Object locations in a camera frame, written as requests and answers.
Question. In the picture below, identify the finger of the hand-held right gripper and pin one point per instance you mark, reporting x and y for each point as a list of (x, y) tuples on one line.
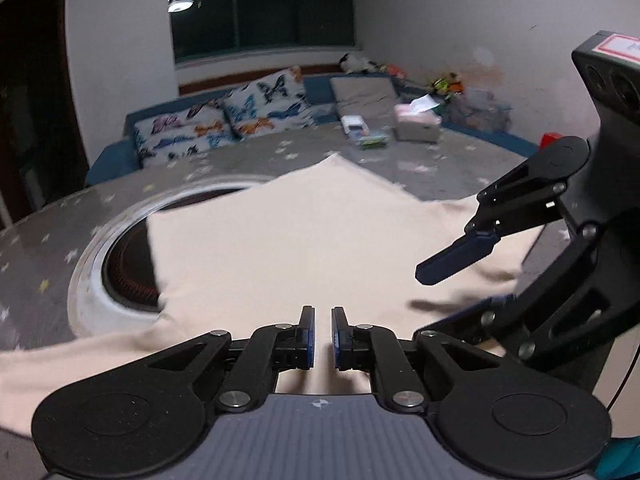
[(450, 262), (505, 320)]

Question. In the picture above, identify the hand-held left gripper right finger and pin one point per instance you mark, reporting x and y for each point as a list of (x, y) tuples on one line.
[(336, 345)]

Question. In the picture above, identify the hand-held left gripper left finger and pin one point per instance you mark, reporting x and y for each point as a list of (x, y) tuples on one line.
[(309, 342)]

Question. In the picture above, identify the cream garment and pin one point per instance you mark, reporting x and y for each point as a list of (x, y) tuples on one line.
[(300, 240)]

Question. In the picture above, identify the red plastic stool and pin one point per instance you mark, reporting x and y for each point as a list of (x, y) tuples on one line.
[(551, 139)]

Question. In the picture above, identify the grey star-patterned tablecloth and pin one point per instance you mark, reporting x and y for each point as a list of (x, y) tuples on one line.
[(400, 160)]

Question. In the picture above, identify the pink tissue pack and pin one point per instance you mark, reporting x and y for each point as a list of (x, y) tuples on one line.
[(415, 112)]

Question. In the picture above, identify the clear plastic bag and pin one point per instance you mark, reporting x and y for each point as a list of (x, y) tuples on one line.
[(482, 110)]

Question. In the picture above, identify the white and black flat box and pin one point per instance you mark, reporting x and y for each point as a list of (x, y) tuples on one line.
[(354, 124)]

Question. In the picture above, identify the yellow and black toy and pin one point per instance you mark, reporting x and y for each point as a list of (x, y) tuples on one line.
[(447, 84)]

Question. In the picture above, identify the teal cloth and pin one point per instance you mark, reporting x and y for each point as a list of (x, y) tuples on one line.
[(622, 460)]

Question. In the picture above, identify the grey cushion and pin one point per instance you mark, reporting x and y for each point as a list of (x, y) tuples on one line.
[(362, 95)]

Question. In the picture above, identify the round built-in induction cooker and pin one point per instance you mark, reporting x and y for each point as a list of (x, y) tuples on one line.
[(125, 270)]

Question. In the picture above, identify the orange plush toy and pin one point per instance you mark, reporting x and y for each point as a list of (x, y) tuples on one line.
[(395, 71)]

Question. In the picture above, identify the black and white plush toy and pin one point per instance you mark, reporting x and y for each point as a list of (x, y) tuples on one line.
[(357, 62)]

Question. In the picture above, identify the butterfly print cushion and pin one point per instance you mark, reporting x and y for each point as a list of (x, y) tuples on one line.
[(270, 105), (180, 135)]

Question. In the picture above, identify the blue sofa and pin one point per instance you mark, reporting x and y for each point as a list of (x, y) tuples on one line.
[(112, 155)]

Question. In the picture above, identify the dark window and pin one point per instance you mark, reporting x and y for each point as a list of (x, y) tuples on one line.
[(260, 5)]

